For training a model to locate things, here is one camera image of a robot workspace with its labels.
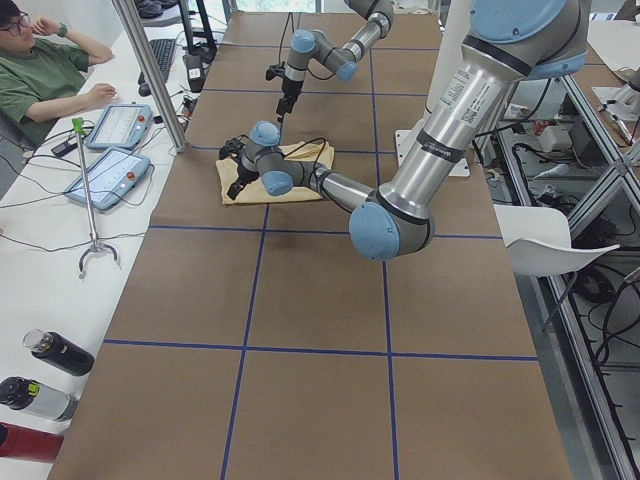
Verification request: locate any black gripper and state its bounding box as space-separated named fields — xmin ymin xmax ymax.
xmin=276 ymin=76 xmax=303 ymax=123
xmin=227 ymin=157 xmax=258 ymax=200

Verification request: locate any cream long-sleeve graphic shirt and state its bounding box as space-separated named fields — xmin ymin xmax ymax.
xmin=216 ymin=142 xmax=335 ymax=205

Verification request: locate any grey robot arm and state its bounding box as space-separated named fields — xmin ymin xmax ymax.
xmin=265 ymin=0 xmax=394 ymax=123
xmin=220 ymin=1 xmax=590 ymax=261

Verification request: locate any lower blue teach pendant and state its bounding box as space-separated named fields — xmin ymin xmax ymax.
xmin=87 ymin=147 xmax=151 ymax=211

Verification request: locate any blue teach pendant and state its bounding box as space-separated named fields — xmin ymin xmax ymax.
xmin=85 ymin=103 xmax=153 ymax=151
xmin=87 ymin=147 xmax=151 ymax=211

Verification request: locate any upper blue teach pendant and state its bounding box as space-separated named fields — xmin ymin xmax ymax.
xmin=85 ymin=103 xmax=153 ymax=151

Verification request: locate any black keyboard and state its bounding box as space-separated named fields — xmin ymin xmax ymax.
xmin=149 ymin=38 xmax=176 ymax=82

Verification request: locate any metal reacher grabber tool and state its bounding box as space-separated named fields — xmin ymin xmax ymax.
xmin=71 ymin=117 xmax=120 ymax=279

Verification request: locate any small black phone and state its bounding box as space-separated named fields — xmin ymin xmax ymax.
xmin=51 ymin=140 xmax=77 ymax=157

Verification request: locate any seated person green shirt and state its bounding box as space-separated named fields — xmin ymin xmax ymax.
xmin=1 ymin=1 xmax=117 ymax=146

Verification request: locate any black water bottle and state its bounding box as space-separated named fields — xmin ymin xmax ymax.
xmin=23 ymin=329 xmax=94 ymax=377

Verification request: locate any white plastic chair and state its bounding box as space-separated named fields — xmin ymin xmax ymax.
xmin=494 ymin=205 xmax=620 ymax=277

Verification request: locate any red bottle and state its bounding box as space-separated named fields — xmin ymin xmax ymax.
xmin=1 ymin=422 xmax=64 ymax=463

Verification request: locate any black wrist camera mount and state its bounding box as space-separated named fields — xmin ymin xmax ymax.
xmin=265 ymin=62 xmax=286 ymax=81
xmin=219 ymin=137 xmax=246 ymax=160

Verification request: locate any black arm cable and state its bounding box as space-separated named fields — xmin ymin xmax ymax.
xmin=284 ymin=12 xmax=351 ymax=81
xmin=282 ymin=137 xmax=334 ymax=186

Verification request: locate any aluminium frame post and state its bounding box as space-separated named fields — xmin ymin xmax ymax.
xmin=112 ymin=0 xmax=187 ymax=153

